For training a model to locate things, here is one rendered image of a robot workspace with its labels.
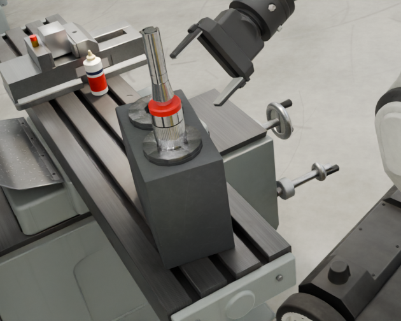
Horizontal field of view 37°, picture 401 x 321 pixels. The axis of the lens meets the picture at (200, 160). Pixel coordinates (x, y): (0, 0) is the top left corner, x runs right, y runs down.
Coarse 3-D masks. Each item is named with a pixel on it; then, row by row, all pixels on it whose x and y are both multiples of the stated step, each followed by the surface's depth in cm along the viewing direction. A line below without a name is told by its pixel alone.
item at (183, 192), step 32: (128, 128) 97; (192, 128) 92; (160, 160) 87; (192, 160) 88; (160, 192) 88; (192, 192) 89; (224, 192) 91; (160, 224) 91; (192, 224) 93; (224, 224) 95; (160, 256) 99; (192, 256) 97
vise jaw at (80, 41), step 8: (64, 24) 151; (72, 24) 150; (72, 32) 146; (80, 32) 146; (72, 40) 143; (80, 40) 142; (88, 40) 142; (72, 48) 143; (80, 48) 143; (88, 48) 144; (96, 48) 144; (80, 56) 144
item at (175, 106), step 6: (174, 96) 87; (150, 102) 87; (174, 102) 86; (180, 102) 86; (150, 108) 85; (156, 108) 85; (162, 108) 85; (168, 108) 85; (174, 108) 85; (180, 108) 86; (156, 114) 85; (162, 114) 85; (168, 114) 85
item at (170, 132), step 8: (152, 120) 87; (160, 120) 85; (168, 120) 85; (176, 120) 86; (160, 128) 86; (168, 128) 86; (176, 128) 87; (184, 128) 88; (160, 136) 87; (168, 136) 87; (176, 136) 87; (184, 136) 89; (160, 144) 89; (168, 144) 88; (176, 144) 88
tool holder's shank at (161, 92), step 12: (144, 36) 79; (156, 36) 79; (144, 48) 80; (156, 48) 80; (156, 60) 81; (156, 72) 82; (156, 84) 83; (168, 84) 84; (156, 96) 84; (168, 96) 84
